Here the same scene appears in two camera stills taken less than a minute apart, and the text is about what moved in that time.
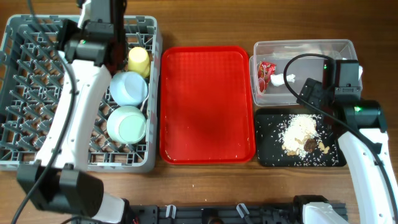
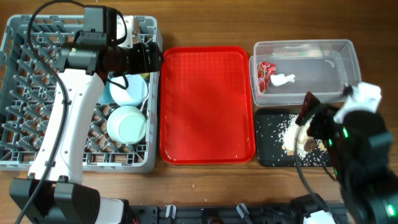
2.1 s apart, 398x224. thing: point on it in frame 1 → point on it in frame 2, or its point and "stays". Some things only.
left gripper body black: x=122 y=46 → x=135 y=60
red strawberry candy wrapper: x=265 y=70 stays
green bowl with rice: x=126 y=124 stays
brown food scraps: x=310 y=145 stays
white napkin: x=278 y=79 stays
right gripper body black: x=310 y=90 → x=321 y=126
